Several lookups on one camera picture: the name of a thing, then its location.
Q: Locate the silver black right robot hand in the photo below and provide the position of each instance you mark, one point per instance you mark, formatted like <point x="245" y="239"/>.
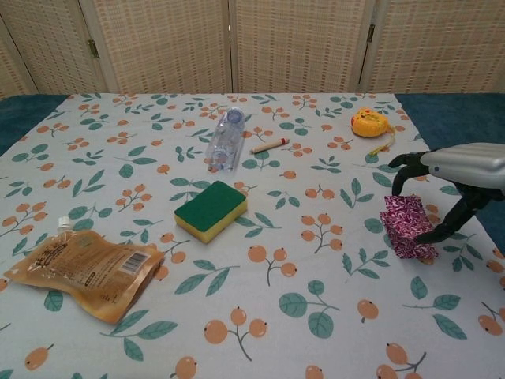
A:
<point x="473" y="166"/>

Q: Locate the yellow cartoon tape measure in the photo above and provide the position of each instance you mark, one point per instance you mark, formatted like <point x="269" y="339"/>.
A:
<point x="369" y="124"/>

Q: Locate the woven rattan screen panel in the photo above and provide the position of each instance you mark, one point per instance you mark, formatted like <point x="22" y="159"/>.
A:
<point x="438" y="43"/>
<point x="300" y="43"/>
<point x="47" y="47"/>
<point x="165" y="43"/>

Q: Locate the brass screen hinge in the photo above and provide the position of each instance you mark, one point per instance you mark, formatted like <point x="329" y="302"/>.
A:
<point x="93" y="48"/>
<point x="371" y="33"/>

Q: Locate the floral print tablecloth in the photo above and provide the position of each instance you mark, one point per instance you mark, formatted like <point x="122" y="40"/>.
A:
<point x="284" y="205"/>

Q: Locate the wooden red-tipped pen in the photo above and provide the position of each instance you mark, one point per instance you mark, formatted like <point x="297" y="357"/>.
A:
<point x="270" y="145"/>

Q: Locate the clear plastic water bottle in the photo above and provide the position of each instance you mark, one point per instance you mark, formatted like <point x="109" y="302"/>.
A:
<point x="225" y="142"/>

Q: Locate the green and yellow sponge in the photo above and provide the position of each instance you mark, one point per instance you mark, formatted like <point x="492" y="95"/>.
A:
<point x="209" y="205"/>

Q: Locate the brown spouted liquid pouch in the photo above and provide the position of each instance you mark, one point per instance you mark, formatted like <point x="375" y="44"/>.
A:
<point x="87" y="268"/>

